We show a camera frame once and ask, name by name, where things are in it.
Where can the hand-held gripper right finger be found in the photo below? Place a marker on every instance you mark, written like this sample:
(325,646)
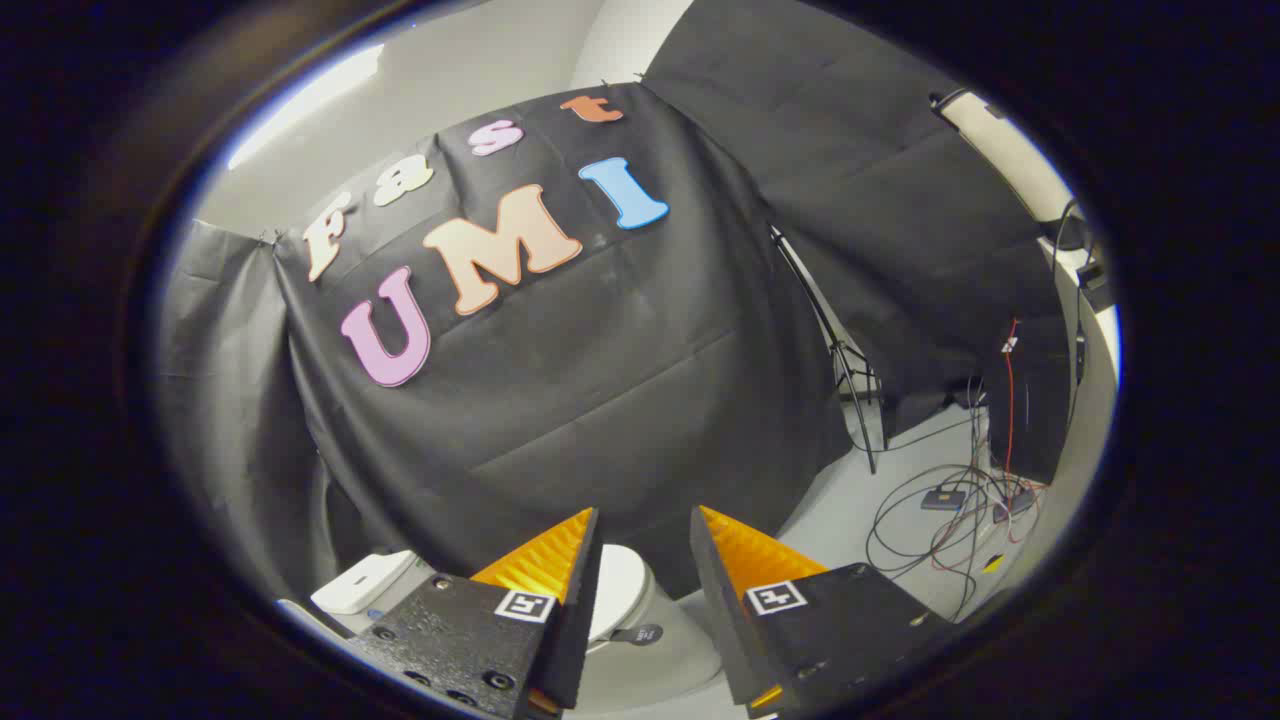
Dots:
(715,600)

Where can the white toilet bowl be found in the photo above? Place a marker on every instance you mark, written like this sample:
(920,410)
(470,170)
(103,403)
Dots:
(665,672)

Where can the black tripod light stand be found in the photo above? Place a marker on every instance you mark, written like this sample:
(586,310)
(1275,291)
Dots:
(848,365)

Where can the black backdrop cloth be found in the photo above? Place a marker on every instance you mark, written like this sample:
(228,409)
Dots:
(600,380)

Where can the black wall-mounted device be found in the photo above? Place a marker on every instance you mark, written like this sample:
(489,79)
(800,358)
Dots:
(1092,275)

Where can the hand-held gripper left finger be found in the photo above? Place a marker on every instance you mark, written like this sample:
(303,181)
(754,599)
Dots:
(578,600)

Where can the white toilet tank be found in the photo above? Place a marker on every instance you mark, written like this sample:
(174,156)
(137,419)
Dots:
(365,582)

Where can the plain black cloth panel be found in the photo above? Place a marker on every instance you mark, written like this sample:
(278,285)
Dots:
(230,380)
(880,200)

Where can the small black power adapter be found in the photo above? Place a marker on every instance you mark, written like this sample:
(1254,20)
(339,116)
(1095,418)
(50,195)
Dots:
(942,498)

